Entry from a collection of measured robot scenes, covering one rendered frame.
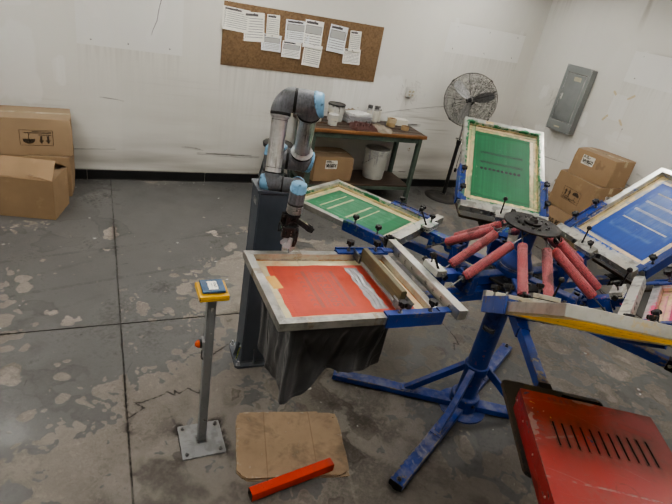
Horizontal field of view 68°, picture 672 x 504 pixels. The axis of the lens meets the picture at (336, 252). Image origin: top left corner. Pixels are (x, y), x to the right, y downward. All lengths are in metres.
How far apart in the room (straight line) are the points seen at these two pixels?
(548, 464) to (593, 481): 0.12
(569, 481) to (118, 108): 5.11
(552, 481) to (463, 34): 5.88
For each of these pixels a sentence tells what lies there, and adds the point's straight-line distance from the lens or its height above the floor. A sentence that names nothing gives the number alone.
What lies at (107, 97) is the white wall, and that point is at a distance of 5.70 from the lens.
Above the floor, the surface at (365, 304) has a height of 0.99.
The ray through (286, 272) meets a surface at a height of 1.00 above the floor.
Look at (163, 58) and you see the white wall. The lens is 5.64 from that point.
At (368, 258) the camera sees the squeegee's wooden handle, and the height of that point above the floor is 1.06.
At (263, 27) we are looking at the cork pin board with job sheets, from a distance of 5.76.
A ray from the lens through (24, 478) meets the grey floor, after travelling 2.88.
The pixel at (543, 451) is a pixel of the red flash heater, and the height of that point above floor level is 1.10.
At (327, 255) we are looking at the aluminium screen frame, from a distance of 2.53.
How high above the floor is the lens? 2.19
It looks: 27 degrees down
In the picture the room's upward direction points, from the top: 11 degrees clockwise
